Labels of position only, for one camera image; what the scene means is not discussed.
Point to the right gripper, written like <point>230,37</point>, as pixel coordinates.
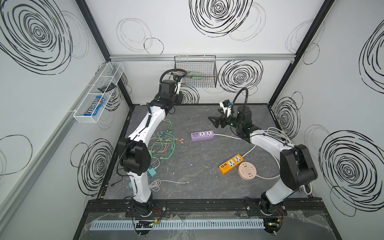
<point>222,120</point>

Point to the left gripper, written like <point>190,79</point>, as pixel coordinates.
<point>179,97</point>

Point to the purple power strip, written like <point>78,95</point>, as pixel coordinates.
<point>204,135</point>

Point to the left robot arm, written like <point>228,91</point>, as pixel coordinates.
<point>134,155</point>

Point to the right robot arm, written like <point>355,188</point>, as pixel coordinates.
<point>296,165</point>

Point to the teal charger plug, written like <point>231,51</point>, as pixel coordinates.
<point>151,172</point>

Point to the green tongs in basket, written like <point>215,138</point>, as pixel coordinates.
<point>195,76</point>

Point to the orange power strip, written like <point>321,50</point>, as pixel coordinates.
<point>230,164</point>

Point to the round pink power strip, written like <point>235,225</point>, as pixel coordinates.
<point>247,171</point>

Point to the black remote control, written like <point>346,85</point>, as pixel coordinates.
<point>107,88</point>

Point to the blue candy packet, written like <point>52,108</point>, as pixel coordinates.
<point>95,106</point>

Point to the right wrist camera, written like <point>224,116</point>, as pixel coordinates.
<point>227,108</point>

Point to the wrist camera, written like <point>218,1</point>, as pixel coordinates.
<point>177,85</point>
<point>227,108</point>

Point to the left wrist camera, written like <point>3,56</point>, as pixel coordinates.
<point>177,85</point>

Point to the black wire basket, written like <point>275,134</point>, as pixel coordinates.
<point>205,64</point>

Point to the white wire shelf basket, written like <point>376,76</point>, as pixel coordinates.
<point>110,72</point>

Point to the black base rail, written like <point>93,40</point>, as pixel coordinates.
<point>163,208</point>

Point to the grey slotted cable duct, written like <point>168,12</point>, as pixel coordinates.
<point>212,224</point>

